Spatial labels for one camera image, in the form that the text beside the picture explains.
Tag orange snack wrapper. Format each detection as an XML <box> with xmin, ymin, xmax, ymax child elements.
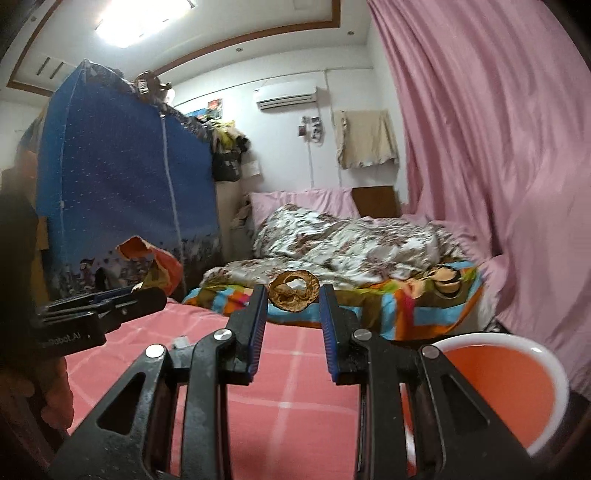
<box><xmin>116</xmin><ymin>236</ymin><xmax>183</xmax><ymax>297</ymax></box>

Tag brown dried peel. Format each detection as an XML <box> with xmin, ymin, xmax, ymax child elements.
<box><xmin>267</xmin><ymin>270</ymin><xmax>321</xmax><ymax>313</ymax></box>

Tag white ointment tube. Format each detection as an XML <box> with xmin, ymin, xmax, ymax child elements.
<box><xmin>172</xmin><ymin>336</ymin><xmax>190</xmax><ymax>349</ymax></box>

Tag orange white trash bin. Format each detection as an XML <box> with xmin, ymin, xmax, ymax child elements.
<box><xmin>402</xmin><ymin>333</ymin><xmax>569</xmax><ymax>479</ymax></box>

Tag person's left hand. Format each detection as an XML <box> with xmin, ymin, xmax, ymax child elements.
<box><xmin>1</xmin><ymin>357</ymin><xmax>74</xmax><ymax>430</ymax></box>

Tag grey bedside cabinet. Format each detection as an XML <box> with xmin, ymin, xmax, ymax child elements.
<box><xmin>229</xmin><ymin>216</ymin><xmax>253</xmax><ymax>260</ymax></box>

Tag blue fabric wardrobe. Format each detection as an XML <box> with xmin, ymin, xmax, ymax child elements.
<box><xmin>36</xmin><ymin>61</ymin><xmax>221</xmax><ymax>299</ymax></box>

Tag colourful cartoon bedsheet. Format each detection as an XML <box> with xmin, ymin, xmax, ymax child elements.
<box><xmin>182</xmin><ymin>261</ymin><xmax>484</xmax><ymax>341</ymax></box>

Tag floral white brown duvet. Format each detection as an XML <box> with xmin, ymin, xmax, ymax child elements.
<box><xmin>200</xmin><ymin>204</ymin><xmax>465</xmax><ymax>290</ymax></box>

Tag pink plaid blanket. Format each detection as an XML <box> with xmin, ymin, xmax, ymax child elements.
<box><xmin>67</xmin><ymin>301</ymin><xmax>359</xmax><ymax>479</ymax></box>

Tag hanging bags and clothes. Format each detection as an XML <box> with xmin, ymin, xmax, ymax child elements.
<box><xmin>185</xmin><ymin>99</ymin><xmax>250</xmax><ymax>182</ymax></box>

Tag pink pillow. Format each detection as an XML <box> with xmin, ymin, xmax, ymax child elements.
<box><xmin>249</xmin><ymin>188</ymin><xmax>360</xmax><ymax>231</ymax></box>

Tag wooden headboard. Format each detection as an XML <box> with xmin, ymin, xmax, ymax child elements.
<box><xmin>352</xmin><ymin>185</ymin><xmax>402</xmax><ymax>218</ymax></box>

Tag white air conditioner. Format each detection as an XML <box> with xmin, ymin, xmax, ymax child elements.
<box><xmin>256</xmin><ymin>89</ymin><xmax>318</xmax><ymax>111</ymax></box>

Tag beige hanging towel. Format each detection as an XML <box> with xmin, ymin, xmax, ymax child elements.
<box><xmin>332</xmin><ymin>110</ymin><xmax>399</xmax><ymax>170</ymax></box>

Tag pink curtain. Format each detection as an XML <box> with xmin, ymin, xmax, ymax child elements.
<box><xmin>369</xmin><ymin>1</ymin><xmax>590</xmax><ymax>396</ymax></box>

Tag wall socket with charger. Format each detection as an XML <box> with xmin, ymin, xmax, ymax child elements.
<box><xmin>297</xmin><ymin>116</ymin><xmax>324</xmax><ymax>144</ymax></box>

